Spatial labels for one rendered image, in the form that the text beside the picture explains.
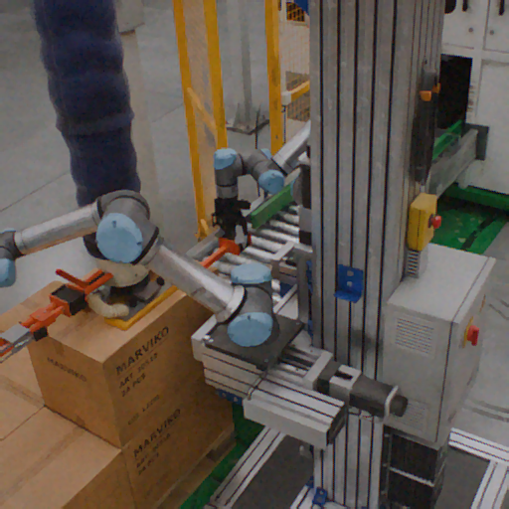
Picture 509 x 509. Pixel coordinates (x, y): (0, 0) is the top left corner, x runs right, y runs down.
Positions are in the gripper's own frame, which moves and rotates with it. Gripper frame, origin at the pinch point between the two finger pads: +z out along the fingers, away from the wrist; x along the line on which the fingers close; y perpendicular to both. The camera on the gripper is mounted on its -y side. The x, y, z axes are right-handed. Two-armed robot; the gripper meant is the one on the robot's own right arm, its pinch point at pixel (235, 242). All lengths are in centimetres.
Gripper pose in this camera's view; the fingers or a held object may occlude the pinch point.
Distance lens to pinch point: 250.6
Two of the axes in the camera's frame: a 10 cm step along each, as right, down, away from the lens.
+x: 8.2, 2.9, -5.0
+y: -5.7, 4.8, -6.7
